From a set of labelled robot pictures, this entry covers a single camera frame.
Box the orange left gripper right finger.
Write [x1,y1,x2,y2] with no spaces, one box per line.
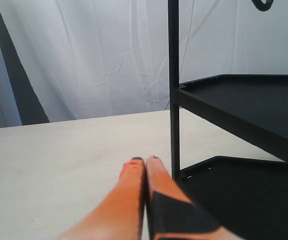
[146,156,239,240]

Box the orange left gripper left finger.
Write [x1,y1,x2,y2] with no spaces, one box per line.
[57,157,145,240]

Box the black metal shelf rack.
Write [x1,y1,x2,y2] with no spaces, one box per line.
[168,0,288,240]

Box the black hook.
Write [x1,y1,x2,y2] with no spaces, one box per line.
[251,0,274,12]

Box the white backdrop cloth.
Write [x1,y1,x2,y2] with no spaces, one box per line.
[0,0,288,128]

